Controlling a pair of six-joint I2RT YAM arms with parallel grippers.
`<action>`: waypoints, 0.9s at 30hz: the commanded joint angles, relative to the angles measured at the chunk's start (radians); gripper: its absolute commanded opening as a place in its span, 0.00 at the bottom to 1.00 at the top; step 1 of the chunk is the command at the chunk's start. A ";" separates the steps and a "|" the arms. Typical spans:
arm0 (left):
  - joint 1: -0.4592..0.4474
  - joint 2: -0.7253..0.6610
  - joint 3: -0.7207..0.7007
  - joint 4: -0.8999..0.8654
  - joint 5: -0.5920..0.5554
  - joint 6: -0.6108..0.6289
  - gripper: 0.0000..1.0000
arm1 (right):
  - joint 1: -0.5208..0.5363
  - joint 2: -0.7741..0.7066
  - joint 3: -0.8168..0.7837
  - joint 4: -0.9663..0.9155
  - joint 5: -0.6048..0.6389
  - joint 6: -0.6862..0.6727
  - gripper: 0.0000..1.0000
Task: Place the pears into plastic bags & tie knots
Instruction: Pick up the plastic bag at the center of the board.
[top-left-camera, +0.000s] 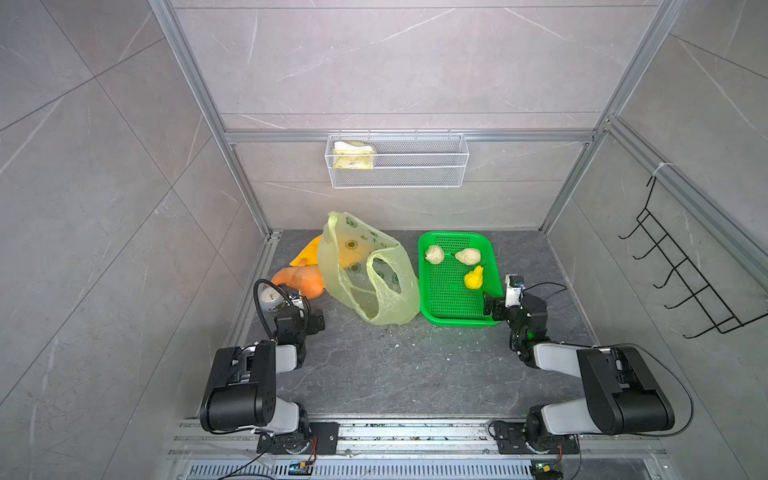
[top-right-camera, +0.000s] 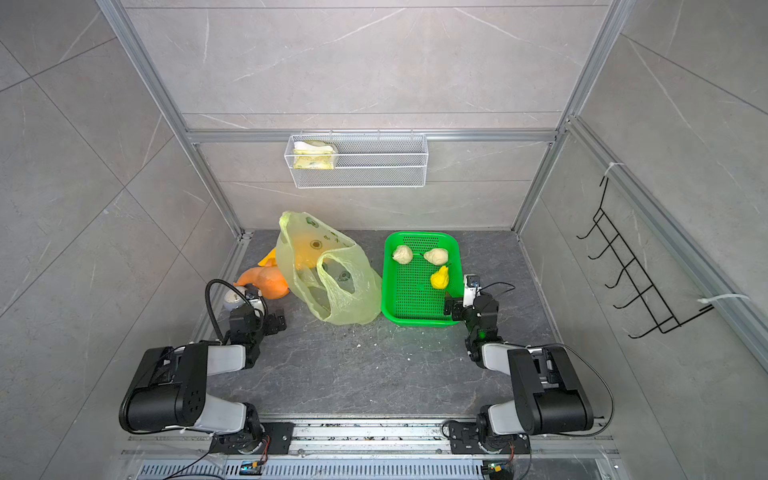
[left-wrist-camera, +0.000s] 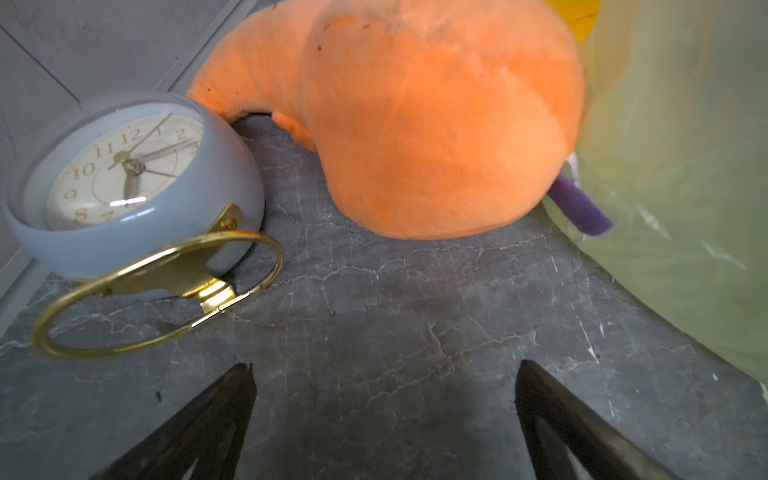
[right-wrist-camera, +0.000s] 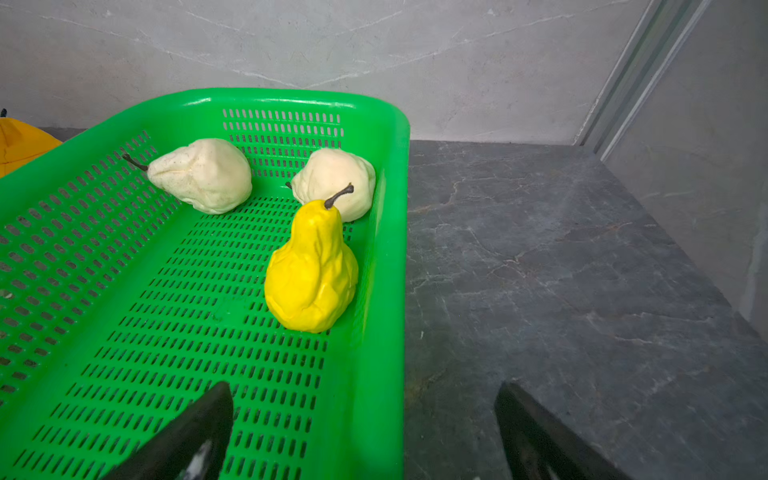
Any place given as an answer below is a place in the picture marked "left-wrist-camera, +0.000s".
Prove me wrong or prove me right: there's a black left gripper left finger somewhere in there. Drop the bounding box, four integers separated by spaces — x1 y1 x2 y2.
93 363 257 479

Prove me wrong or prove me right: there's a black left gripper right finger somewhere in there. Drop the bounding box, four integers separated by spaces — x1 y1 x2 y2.
515 360 678 479

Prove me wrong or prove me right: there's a yellow-green plastic bag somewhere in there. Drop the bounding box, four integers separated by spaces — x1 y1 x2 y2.
544 1 767 382

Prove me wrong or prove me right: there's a grey alarm clock gold stand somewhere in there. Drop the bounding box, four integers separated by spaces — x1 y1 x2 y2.
2 91 285 358

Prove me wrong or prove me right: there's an orange plush toy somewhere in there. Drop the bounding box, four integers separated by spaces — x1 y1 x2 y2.
187 1 586 240

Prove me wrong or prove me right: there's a yellow fabric hat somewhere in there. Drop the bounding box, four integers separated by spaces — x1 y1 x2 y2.
548 0 601 43

